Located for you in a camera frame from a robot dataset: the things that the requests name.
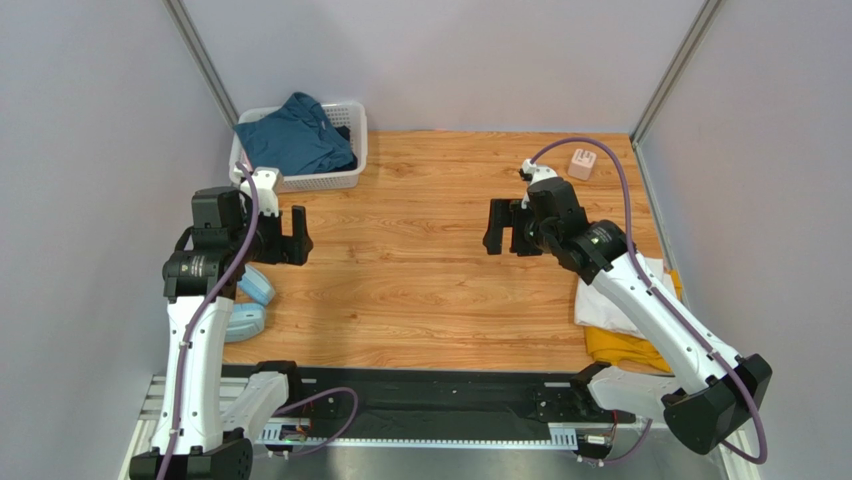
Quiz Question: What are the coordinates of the teal blue t shirt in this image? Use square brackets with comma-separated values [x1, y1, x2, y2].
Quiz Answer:
[234, 92, 358, 176]

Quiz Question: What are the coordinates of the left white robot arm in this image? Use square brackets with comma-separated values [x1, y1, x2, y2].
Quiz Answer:
[129, 187, 313, 479]

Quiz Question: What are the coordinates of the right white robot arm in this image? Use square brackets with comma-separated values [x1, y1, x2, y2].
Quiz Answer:
[483, 177, 772, 455]

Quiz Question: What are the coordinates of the light blue plastic object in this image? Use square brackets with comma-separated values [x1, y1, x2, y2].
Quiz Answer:
[225, 265, 276, 343]

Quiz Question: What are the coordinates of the pink cube block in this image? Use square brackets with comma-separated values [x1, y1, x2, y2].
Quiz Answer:
[567, 148, 597, 181]

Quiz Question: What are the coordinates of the white folded t shirt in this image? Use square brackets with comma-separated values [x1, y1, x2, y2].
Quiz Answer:
[573, 258, 681, 339]

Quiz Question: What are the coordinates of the yellow folded t shirt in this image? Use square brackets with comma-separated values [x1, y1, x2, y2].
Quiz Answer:
[584, 269, 685, 374]

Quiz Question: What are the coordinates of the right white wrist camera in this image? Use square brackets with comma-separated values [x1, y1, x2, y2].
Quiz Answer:
[518, 158, 559, 187]

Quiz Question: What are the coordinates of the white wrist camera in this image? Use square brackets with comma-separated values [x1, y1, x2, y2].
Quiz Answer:
[251, 167, 282, 217]
[518, 158, 559, 187]

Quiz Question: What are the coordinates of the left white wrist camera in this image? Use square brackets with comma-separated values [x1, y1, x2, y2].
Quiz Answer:
[251, 167, 282, 217]

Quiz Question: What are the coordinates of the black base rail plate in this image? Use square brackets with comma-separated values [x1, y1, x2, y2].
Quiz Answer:
[222, 363, 617, 442]

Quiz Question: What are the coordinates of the left aluminium corner post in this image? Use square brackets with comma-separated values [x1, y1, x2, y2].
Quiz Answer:
[162, 0, 238, 126]

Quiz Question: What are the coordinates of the aluminium corner post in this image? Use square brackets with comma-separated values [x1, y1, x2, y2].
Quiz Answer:
[162, 0, 238, 126]
[630, 0, 726, 148]

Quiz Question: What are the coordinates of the right aluminium corner post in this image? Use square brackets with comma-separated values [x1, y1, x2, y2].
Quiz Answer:
[630, 0, 726, 148]

